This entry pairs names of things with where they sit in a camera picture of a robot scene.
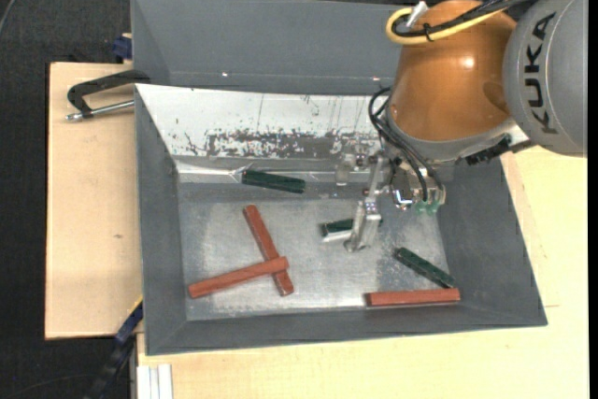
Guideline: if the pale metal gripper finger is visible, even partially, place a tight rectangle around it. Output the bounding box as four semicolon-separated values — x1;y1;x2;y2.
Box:
334;152;371;187
343;199;383;254

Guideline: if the dark green flat block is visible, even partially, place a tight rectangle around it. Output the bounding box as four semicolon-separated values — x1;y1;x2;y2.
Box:
240;168;307;195
319;217;357;245
392;246;457;291

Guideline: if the red-brown flat block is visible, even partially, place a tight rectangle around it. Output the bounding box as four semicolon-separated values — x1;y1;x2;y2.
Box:
363;287;463;309
187;256;291;301
241;204;296;298

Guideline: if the grey metal bin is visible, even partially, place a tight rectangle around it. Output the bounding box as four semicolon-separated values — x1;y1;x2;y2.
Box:
129;0;548;357

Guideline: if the pale wood flat board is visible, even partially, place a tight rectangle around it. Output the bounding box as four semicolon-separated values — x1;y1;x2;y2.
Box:
44;61;147;341

